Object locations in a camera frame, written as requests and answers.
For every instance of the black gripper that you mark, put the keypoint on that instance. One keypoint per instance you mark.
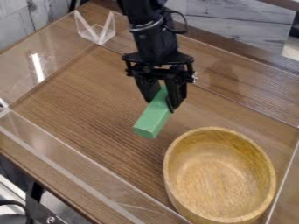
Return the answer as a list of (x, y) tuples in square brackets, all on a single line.
[(158, 60)]

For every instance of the clear acrylic corner bracket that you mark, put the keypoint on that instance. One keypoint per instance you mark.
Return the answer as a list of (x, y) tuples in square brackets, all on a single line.
[(99, 34)]

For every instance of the green rectangular block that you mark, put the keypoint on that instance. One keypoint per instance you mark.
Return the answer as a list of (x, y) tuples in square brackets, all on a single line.
[(154, 117)]

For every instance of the black table leg bracket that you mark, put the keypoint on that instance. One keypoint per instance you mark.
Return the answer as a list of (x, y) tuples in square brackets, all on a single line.
[(41, 214)]

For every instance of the clear acrylic tray walls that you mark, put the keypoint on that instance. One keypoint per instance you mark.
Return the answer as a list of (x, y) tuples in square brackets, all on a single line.
[(71, 106)]

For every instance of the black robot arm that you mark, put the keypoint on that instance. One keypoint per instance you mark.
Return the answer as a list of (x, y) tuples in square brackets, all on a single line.
[(147, 8)]

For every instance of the brown wooden bowl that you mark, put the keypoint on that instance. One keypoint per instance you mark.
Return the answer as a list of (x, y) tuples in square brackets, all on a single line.
[(219, 177)]

